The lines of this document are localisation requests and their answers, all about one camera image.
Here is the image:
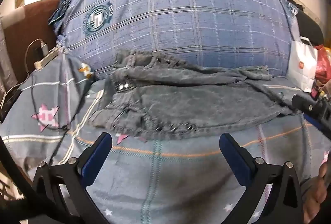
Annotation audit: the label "white charging cable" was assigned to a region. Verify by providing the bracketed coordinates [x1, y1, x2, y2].
[24, 38, 49, 64]

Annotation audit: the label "dark blue clothing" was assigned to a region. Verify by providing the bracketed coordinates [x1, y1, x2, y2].
[48, 0, 80, 31]

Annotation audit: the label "person's right forearm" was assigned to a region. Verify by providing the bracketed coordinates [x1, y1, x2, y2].
[303, 162, 331, 224]

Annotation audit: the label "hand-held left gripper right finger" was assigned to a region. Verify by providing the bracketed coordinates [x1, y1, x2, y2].
[218, 133, 303, 224]

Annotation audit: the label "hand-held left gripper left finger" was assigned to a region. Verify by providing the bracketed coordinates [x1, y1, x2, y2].
[32, 132, 113, 224]

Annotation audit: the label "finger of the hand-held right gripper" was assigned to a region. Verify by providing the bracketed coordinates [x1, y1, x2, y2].
[291, 94, 317, 114]

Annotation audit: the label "red plastic bag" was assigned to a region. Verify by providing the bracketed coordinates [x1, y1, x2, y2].
[314, 44, 331, 83]

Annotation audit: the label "brown headboard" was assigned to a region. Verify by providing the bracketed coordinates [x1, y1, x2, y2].
[22, 0, 65, 77]

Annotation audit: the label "silver power bank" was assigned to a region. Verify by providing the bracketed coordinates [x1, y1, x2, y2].
[34, 44, 62, 70]

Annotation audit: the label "black flat device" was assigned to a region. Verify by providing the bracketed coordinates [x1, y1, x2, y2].
[0, 82, 25, 122]

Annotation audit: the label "grey curtain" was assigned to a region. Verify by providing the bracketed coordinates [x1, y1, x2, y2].
[0, 17, 16, 95]

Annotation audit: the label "grey denim pants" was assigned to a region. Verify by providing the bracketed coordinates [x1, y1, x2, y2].
[89, 50, 295, 140]

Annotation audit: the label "black cable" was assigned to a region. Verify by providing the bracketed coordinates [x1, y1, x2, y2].
[29, 79, 71, 132]

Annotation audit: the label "white paper bag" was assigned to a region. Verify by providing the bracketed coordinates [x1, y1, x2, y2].
[287, 37, 318, 93]

